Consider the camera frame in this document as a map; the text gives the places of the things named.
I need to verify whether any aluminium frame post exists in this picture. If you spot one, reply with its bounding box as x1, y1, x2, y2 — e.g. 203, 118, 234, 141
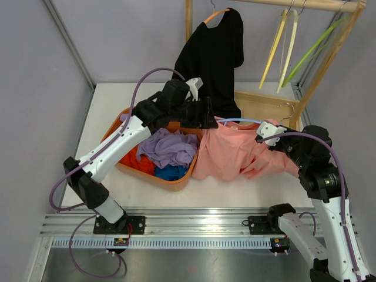
41, 0, 96, 92
296, 12, 343, 111

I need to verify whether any orange t shirt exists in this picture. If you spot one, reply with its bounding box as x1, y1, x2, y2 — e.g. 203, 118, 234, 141
119, 146, 156, 176

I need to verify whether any orange clothes hanger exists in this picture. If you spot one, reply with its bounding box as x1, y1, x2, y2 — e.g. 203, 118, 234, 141
203, 0, 230, 24

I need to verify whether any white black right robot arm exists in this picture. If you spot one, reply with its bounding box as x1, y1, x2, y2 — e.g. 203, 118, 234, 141
256, 120, 375, 281

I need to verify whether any cream clothes hanger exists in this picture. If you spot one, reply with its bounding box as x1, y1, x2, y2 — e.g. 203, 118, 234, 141
276, 1, 307, 93

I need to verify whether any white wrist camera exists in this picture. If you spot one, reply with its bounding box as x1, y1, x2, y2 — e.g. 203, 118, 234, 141
256, 120, 287, 146
186, 78, 203, 101

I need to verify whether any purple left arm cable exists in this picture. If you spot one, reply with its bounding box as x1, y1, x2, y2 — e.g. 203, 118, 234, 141
48, 67, 186, 278

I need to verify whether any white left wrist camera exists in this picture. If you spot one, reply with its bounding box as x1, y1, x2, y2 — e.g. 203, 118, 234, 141
186, 78, 203, 101

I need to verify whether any right aluminium frame post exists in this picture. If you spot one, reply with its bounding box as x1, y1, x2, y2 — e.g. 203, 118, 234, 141
296, 12, 343, 111

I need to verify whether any yellow clothes hanger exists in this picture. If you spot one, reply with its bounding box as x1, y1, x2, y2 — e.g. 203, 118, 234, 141
258, 1, 294, 89

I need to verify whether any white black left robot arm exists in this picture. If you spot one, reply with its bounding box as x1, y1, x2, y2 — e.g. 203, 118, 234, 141
63, 78, 218, 234

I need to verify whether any black t shirt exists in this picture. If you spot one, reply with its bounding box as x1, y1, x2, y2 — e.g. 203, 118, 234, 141
174, 8, 244, 118

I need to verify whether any wooden clothes rack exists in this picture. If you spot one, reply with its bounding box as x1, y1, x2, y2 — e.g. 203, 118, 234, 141
183, 0, 368, 132

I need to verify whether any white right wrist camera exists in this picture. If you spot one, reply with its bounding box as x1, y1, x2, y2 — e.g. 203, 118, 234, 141
256, 120, 287, 146

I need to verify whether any blue t shirt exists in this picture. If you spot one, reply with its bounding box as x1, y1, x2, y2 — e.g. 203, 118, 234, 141
154, 164, 188, 181

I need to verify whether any orange plastic basket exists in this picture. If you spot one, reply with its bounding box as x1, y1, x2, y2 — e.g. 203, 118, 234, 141
101, 108, 202, 192

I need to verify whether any pink t shirt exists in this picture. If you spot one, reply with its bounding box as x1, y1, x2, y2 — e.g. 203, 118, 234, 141
192, 121, 298, 182

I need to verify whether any green clothes hanger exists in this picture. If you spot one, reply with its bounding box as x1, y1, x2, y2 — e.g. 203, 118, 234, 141
281, 17, 347, 88

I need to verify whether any light blue clothes hanger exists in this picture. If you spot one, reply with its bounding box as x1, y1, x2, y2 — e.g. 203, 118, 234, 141
216, 103, 295, 125

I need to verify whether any purple t shirt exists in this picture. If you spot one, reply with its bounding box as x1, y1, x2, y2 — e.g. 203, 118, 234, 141
137, 128, 199, 169

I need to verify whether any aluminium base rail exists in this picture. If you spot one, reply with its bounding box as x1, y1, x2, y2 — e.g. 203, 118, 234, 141
39, 207, 359, 250

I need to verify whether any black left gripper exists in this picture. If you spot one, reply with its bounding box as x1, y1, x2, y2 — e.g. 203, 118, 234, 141
170, 96, 217, 129

